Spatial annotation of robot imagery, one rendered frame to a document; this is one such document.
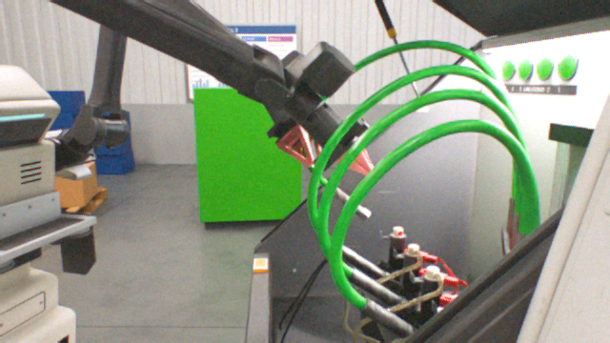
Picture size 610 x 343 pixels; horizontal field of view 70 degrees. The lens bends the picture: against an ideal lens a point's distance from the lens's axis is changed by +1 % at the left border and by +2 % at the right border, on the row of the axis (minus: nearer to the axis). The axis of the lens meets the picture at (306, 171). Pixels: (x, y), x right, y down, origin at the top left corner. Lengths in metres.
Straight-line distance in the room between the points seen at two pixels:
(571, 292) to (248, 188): 3.72
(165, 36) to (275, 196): 3.47
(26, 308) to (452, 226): 1.02
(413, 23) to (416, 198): 6.36
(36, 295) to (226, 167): 2.92
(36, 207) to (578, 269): 1.03
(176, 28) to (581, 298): 0.54
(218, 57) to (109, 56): 0.55
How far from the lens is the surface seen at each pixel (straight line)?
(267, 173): 3.99
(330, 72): 0.67
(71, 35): 8.14
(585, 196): 0.41
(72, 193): 4.82
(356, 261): 0.66
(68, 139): 1.24
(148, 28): 0.65
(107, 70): 1.17
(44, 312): 1.27
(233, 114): 3.92
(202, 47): 0.65
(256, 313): 0.82
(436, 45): 0.78
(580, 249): 0.40
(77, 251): 1.22
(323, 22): 7.16
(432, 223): 1.12
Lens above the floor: 1.36
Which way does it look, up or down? 12 degrees down
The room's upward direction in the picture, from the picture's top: straight up
